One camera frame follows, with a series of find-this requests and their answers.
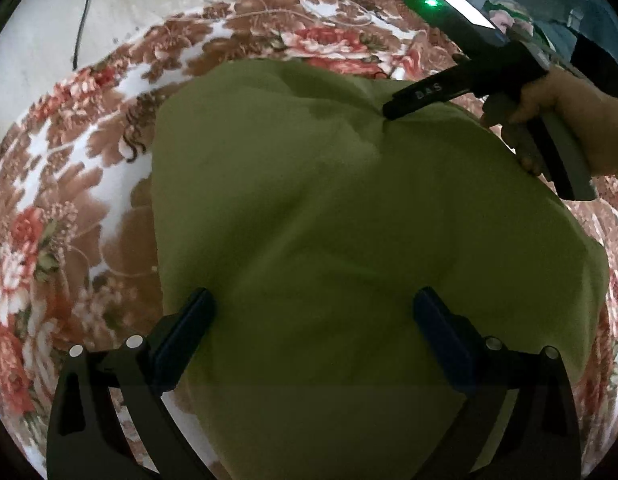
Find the person's right forearm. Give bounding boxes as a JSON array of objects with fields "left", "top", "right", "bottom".
[{"left": 572, "top": 35, "right": 618, "bottom": 181}]

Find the person's right hand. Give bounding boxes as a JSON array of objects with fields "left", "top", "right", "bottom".
[{"left": 503, "top": 68, "right": 617, "bottom": 177}]

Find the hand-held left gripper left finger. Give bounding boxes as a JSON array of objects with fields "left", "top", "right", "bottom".
[{"left": 46, "top": 287, "right": 217, "bottom": 480}]

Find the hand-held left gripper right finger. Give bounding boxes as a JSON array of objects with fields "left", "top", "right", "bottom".
[{"left": 413, "top": 287, "right": 582, "bottom": 480}]

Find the floral pillow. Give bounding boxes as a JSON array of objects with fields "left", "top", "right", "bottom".
[{"left": 482, "top": 0, "right": 536, "bottom": 37}]

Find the large green garment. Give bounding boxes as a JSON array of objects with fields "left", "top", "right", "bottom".
[{"left": 150, "top": 57, "right": 610, "bottom": 480}]

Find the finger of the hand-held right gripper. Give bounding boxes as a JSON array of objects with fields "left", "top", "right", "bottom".
[{"left": 382, "top": 61, "right": 473, "bottom": 121}]

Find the black cable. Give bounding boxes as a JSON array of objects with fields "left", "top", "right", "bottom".
[{"left": 70, "top": 0, "right": 98, "bottom": 72}]

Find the floral brown blanket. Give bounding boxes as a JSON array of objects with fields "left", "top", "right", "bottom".
[{"left": 0, "top": 0, "right": 618, "bottom": 480}]

